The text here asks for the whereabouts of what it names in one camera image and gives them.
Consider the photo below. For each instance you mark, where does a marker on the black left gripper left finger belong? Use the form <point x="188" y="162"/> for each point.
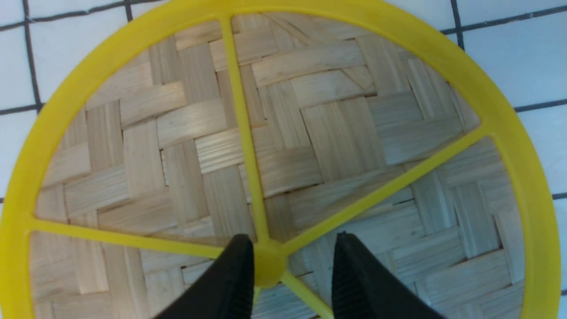
<point x="224" y="291"/>

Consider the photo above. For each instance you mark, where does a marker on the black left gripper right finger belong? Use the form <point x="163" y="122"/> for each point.
<point x="362" y="288"/>

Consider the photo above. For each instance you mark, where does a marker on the woven bamboo lid yellow rim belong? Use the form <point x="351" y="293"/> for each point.
<point x="310" y="146"/>

